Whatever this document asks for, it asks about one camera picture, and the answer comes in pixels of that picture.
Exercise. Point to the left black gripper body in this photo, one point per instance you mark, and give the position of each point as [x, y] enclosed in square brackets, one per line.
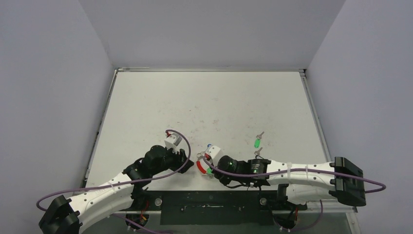
[171, 161]

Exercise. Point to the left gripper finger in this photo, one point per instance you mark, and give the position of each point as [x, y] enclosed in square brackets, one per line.
[183, 158]
[184, 166]

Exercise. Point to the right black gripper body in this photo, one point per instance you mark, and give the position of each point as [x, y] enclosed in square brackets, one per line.
[212, 165]

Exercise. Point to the large keyring with red sleeve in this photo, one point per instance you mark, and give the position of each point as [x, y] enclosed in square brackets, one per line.
[201, 166]

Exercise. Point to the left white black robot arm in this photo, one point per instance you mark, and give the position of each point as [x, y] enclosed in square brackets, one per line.
[75, 214]

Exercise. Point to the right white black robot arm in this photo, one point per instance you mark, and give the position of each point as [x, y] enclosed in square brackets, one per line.
[339, 180]

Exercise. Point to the silver key with black tag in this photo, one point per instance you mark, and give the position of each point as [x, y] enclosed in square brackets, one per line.
[258, 152]

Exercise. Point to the green capped key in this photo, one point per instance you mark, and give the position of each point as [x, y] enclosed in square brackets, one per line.
[257, 142]

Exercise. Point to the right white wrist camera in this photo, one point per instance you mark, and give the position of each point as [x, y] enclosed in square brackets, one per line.
[214, 153]

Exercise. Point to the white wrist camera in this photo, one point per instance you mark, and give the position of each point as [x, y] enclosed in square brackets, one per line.
[172, 142]
[214, 153]

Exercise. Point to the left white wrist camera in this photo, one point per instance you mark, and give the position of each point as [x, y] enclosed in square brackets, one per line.
[172, 142]

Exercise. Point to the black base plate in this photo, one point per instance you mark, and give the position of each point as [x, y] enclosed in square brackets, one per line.
[228, 207]

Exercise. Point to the aluminium frame rail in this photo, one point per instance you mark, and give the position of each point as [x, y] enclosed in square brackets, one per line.
[338, 206]

